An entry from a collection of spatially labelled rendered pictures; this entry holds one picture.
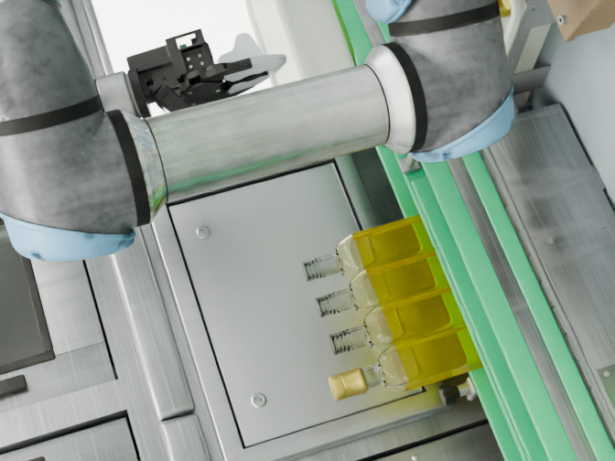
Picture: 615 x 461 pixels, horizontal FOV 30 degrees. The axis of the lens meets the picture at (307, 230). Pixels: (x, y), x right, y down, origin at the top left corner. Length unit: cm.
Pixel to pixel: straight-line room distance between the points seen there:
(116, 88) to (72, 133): 51
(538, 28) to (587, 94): 11
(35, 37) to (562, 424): 78
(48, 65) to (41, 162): 9
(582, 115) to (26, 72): 80
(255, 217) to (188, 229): 11
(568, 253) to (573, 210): 6
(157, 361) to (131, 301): 10
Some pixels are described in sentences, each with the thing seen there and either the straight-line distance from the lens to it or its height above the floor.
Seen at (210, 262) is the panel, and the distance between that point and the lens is 176.
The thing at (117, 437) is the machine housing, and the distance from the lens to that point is 172.
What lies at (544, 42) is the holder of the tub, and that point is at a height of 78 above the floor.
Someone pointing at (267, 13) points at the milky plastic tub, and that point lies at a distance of 163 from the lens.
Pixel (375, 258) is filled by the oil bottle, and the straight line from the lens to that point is 160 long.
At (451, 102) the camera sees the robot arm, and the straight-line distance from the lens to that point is 117.
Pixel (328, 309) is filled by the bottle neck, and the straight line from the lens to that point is 159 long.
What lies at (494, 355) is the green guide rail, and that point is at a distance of 154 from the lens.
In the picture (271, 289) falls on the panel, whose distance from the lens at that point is 174.
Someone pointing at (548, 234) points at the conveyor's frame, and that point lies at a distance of 152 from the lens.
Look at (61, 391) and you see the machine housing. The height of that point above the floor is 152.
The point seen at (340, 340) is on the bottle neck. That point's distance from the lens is 156.
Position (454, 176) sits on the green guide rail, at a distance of 156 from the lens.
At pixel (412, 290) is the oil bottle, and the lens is 159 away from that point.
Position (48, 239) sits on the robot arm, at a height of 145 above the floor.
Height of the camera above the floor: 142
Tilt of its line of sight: 11 degrees down
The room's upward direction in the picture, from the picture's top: 106 degrees counter-clockwise
